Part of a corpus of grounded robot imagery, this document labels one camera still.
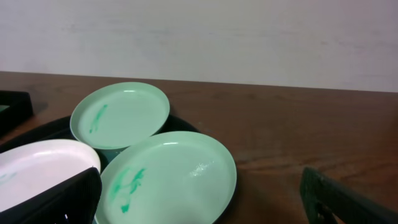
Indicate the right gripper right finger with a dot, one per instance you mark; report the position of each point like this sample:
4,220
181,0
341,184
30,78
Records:
325,200

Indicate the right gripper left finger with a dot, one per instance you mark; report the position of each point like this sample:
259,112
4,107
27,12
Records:
74,200

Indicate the white plate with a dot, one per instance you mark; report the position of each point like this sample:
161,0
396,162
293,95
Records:
31,169

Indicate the mint green plate top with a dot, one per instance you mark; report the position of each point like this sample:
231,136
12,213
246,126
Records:
119,115

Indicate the mint green plate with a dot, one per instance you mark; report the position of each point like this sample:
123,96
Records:
174,177
119,115

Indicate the round black serving tray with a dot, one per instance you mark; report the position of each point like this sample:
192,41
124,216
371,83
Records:
60,129

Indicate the black rectangular sponge tray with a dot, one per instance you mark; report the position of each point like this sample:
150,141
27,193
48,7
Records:
16,107

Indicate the mint green plate right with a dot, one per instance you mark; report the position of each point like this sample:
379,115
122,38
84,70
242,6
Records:
174,177

